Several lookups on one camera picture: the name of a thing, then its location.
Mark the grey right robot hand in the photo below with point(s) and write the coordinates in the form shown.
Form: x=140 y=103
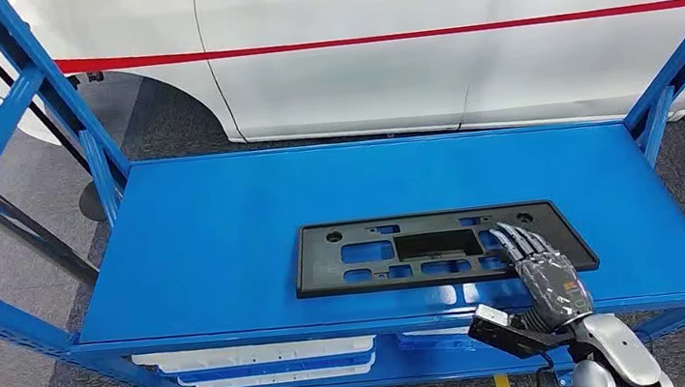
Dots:
x=550 y=284

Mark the black plastic license plate frame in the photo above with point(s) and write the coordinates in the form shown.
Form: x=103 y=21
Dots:
x=318 y=266

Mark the blue metal shelf rack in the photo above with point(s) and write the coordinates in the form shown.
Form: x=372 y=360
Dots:
x=224 y=231

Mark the white car with red stripe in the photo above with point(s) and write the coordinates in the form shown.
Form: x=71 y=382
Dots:
x=337 y=89

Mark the thin black pole stand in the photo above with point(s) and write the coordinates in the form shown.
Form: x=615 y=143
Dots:
x=91 y=204

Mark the pale wrist camera on bracket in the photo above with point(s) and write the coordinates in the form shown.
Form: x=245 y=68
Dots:
x=500 y=329

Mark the chrome stanchion post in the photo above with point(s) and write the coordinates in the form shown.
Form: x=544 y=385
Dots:
x=31 y=234

